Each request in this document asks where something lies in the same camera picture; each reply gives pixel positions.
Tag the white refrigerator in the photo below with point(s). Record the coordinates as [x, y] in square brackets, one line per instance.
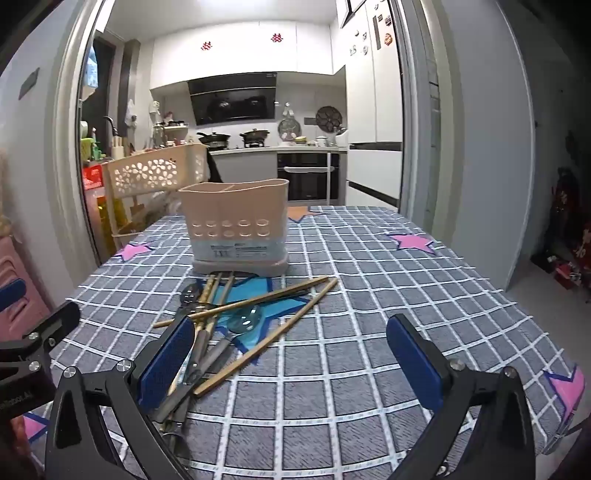
[374, 101]

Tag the dark metal spoon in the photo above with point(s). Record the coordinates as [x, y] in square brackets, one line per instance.
[189, 294]

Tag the black built-in oven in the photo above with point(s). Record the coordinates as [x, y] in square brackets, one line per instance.
[307, 177]

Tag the black range hood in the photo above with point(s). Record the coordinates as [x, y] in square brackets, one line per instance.
[231, 99]

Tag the shiny round metal spoon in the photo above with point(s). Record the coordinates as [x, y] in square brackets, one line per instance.
[244, 318]

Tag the green plastic basket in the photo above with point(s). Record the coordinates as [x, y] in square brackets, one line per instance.
[87, 148]

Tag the round silver tray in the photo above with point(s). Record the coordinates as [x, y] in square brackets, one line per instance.
[288, 128]

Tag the grey checkered star tablecloth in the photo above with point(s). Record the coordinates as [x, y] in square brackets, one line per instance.
[351, 350]

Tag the blue hanging cloth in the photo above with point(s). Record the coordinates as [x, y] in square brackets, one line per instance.
[92, 69]

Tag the black cooking pot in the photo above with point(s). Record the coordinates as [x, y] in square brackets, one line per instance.
[255, 136]

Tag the round multi-cup pan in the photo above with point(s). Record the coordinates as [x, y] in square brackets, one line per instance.
[330, 117]

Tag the grey wall switch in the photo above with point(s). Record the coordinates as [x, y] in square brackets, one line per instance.
[28, 84]

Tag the beige perforated plastic basket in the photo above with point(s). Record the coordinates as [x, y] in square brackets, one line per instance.
[184, 154]

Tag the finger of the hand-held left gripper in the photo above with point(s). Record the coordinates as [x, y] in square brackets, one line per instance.
[51, 325]
[11, 295]

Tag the beige plastic utensil holder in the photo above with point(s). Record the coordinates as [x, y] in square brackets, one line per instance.
[231, 207]

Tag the black wok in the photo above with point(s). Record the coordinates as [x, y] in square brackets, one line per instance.
[214, 137]

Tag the pink plastic cabinet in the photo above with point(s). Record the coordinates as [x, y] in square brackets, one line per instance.
[14, 254]

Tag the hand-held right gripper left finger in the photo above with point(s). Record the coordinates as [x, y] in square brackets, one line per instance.
[166, 362]

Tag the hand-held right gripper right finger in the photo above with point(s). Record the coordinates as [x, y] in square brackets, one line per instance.
[413, 364]

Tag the black kitchen faucet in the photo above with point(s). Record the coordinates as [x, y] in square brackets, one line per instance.
[109, 121]

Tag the pile of red bags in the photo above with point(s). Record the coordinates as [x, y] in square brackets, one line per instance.
[565, 198]

